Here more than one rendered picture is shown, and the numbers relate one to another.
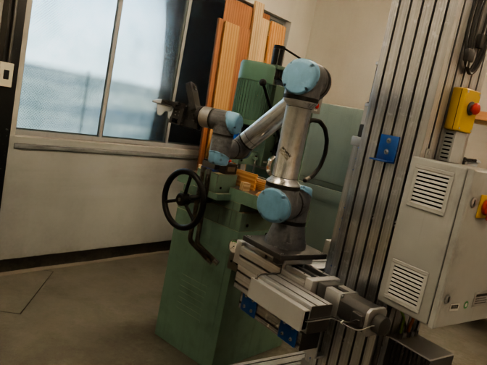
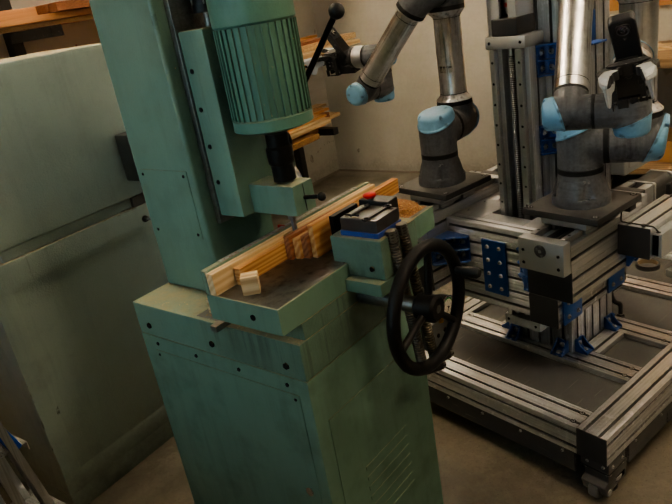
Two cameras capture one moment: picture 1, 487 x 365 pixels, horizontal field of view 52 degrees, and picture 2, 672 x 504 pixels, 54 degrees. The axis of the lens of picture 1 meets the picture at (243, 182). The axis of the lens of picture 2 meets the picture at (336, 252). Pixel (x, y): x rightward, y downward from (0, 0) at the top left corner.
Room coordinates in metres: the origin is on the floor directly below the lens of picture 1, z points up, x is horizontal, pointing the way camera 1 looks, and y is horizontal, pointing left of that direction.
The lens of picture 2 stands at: (2.43, 1.49, 1.46)
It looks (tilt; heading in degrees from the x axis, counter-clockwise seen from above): 22 degrees down; 271
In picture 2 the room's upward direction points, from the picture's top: 10 degrees counter-clockwise
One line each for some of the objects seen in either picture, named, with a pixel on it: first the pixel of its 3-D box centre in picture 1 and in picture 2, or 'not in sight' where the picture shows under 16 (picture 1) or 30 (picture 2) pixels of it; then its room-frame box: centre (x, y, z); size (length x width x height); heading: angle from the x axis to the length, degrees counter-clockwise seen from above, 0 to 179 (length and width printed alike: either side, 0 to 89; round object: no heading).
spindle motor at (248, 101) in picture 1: (252, 94); (260, 54); (2.55, 0.04, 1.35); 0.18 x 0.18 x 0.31
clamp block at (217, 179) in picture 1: (216, 180); (375, 245); (2.37, 0.13, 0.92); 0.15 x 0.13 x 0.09; 50
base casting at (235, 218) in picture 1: (246, 208); (273, 296); (2.64, -0.04, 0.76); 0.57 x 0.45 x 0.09; 140
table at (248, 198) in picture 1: (226, 189); (348, 259); (2.44, 0.08, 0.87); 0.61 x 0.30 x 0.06; 50
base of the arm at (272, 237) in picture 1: (287, 231); (580, 183); (1.79, -0.19, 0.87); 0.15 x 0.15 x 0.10
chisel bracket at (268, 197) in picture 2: (243, 158); (283, 198); (2.56, 0.03, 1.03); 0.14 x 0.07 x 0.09; 140
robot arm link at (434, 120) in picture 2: not in sight; (438, 129); (2.09, -0.59, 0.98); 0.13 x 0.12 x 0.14; 52
